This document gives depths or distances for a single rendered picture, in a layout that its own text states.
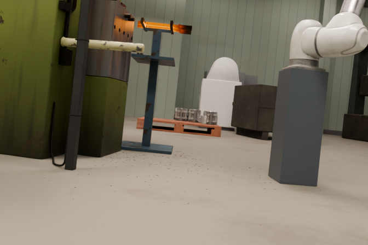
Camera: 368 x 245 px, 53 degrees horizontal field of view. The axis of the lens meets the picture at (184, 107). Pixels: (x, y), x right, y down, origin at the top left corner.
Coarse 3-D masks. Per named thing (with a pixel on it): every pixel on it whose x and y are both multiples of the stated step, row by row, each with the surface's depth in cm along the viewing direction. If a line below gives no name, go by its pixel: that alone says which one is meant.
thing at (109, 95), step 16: (96, 80) 213; (112, 80) 219; (96, 96) 213; (112, 96) 222; (96, 112) 213; (112, 112) 225; (80, 128) 214; (96, 128) 213; (112, 128) 228; (80, 144) 214; (96, 144) 213; (112, 144) 231
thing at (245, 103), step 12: (240, 96) 544; (252, 96) 508; (264, 96) 492; (276, 96) 497; (240, 108) 540; (252, 108) 505; (264, 108) 492; (240, 120) 536; (252, 120) 501; (264, 120) 493; (240, 132) 556; (252, 132) 520; (264, 132) 495
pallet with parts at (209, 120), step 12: (180, 108) 518; (156, 120) 465; (168, 120) 488; (180, 120) 518; (192, 120) 518; (204, 120) 496; (216, 120) 498; (180, 132) 465; (192, 132) 470; (204, 132) 497; (216, 132) 465
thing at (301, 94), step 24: (288, 72) 193; (312, 72) 190; (288, 96) 190; (312, 96) 190; (288, 120) 189; (312, 120) 190; (288, 144) 189; (312, 144) 190; (288, 168) 190; (312, 168) 191
